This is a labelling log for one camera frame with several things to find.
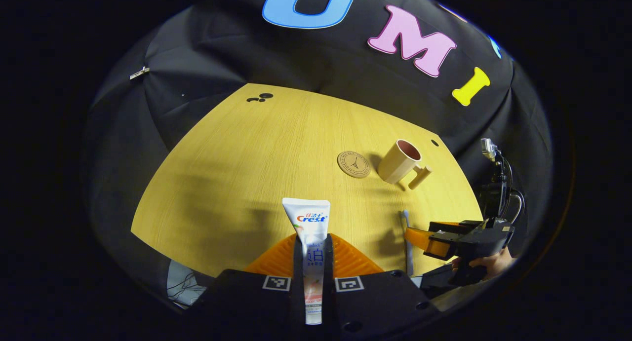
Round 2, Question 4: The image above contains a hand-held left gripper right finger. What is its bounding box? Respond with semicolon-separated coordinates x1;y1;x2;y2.
326;234;441;339

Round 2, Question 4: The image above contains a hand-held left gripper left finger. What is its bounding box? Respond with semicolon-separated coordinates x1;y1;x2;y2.
190;234;307;339

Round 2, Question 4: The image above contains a white toothbrush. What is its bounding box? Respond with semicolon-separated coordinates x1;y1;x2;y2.
400;209;415;276

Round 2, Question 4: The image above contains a beige cup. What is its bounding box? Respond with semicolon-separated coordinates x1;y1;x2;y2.
377;139;433;190

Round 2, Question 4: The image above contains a white toothpaste tube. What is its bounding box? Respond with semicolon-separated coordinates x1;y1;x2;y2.
282;197;331;326

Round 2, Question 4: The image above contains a round wooden coaster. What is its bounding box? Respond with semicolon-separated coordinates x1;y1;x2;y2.
337;151;371;179

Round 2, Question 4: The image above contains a wooden desktop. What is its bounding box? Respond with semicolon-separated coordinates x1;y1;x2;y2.
131;83;484;278

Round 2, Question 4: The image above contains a black backdrop cloth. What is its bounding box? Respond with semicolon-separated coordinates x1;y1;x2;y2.
83;0;553;302

